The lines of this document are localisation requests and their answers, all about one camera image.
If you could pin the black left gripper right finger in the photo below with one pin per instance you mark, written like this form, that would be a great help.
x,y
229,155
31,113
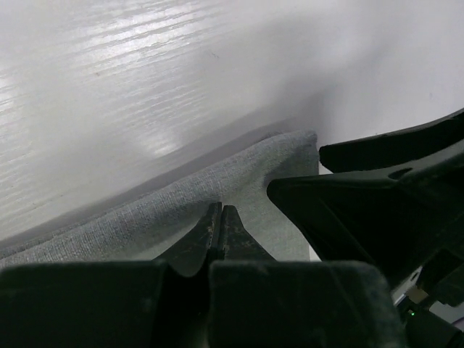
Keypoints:
x,y
257,303

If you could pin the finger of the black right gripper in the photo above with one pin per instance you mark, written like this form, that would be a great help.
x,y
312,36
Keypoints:
x,y
394,148
394,221

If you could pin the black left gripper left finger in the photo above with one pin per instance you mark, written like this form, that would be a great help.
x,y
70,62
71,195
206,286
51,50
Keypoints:
x,y
111,304

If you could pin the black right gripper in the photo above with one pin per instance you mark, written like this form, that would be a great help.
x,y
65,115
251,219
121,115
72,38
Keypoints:
x,y
439,279

